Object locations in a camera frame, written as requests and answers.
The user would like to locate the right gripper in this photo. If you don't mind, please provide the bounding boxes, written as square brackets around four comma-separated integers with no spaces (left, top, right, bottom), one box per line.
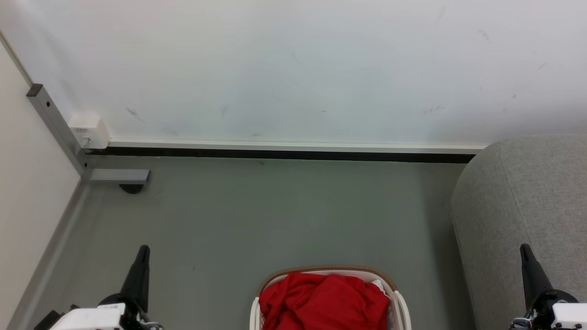
[509,243,587,330]

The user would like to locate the grey aluminium frame post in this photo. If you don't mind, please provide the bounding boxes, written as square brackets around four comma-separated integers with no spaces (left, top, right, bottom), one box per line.
[26,83,151,185]

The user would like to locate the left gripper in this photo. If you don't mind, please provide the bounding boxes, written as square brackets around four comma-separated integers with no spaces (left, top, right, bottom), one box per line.
[34,245,163,330]

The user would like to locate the plain red garment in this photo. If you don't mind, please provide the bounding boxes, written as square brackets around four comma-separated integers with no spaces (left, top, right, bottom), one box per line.
[259,272,390,330]

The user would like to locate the black skirting strip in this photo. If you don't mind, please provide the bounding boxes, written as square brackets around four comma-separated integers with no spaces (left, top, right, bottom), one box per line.
[85,147,477,164]

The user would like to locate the grey fabric sofa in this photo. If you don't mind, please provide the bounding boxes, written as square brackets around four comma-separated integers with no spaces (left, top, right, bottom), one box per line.
[451,134,587,330]

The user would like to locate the white wall panel trim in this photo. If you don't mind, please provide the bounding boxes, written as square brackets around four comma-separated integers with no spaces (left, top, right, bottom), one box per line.
[108,140,487,154]

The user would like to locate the white wall socket box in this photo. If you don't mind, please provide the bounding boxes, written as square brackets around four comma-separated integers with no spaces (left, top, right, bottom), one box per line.
[68,111,112,150]

